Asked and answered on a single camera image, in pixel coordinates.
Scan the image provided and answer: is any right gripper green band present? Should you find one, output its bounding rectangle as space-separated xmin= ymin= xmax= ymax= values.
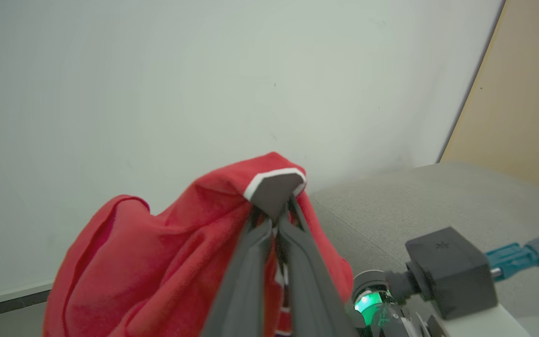
xmin=202 ymin=198 xmax=441 ymax=337

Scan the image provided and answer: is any red garment with grey cuff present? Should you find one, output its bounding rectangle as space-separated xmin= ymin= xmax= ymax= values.
xmin=43 ymin=151 xmax=354 ymax=337

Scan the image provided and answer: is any dark grey wrist camera box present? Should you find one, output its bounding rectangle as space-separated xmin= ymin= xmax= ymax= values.
xmin=386 ymin=227 xmax=499 ymax=321

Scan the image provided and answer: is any dark grey baseboard strip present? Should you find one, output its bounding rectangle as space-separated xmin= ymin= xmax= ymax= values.
xmin=0 ymin=289 xmax=51 ymax=322

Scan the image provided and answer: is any teal cable connector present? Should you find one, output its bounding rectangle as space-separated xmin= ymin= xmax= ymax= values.
xmin=485 ymin=237 xmax=539 ymax=282

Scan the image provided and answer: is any beige wooden panel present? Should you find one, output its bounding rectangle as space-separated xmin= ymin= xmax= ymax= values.
xmin=438 ymin=0 xmax=539 ymax=198

